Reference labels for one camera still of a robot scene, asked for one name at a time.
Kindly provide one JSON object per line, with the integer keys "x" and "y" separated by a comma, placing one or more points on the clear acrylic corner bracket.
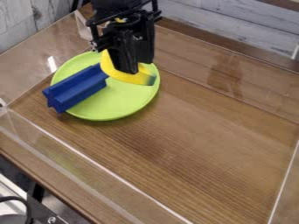
{"x": 85, "y": 31}

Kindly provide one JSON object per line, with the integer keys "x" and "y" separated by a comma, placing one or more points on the blue plastic block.
{"x": 73, "y": 90}

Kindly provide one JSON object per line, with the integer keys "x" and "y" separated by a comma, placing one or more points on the clear acrylic front wall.
{"x": 98, "y": 193}

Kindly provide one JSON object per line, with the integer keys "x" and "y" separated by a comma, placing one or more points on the green plastic plate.
{"x": 117, "y": 101}

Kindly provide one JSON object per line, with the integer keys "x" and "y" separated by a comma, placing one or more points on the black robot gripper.
{"x": 121, "y": 22}

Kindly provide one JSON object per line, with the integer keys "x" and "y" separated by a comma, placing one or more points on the yellow toy banana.
{"x": 145, "y": 77}

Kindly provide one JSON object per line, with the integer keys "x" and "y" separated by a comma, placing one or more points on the black metal mount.
{"x": 43, "y": 215}

